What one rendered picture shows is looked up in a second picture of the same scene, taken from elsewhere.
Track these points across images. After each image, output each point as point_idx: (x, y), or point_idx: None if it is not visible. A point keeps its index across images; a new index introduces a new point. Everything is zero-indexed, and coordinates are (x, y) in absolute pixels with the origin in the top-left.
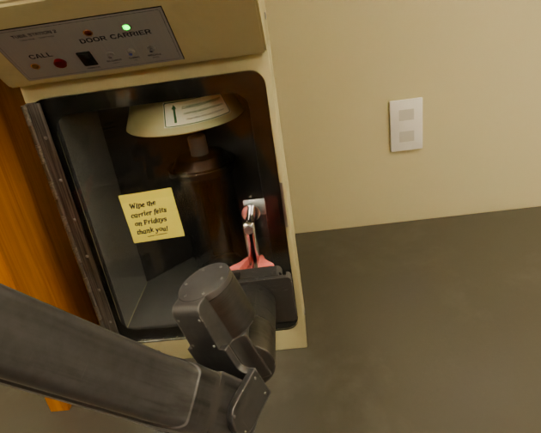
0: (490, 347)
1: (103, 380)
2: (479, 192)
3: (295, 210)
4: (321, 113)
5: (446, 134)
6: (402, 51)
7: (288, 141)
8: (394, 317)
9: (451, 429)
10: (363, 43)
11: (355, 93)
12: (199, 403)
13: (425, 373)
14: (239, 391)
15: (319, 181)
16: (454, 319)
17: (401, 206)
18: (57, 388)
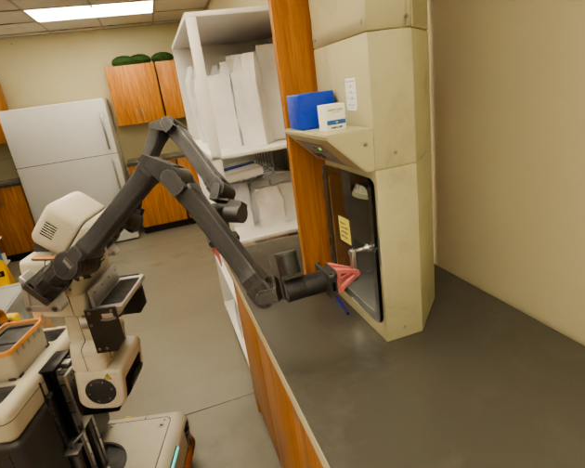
0: (440, 414)
1: (226, 253)
2: None
3: (516, 287)
4: (544, 221)
5: None
6: None
7: (520, 232)
8: (440, 367)
9: (357, 405)
10: None
11: (572, 215)
12: (248, 280)
13: (395, 389)
14: (265, 290)
15: (535, 274)
16: (460, 394)
17: None
18: (214, 246)
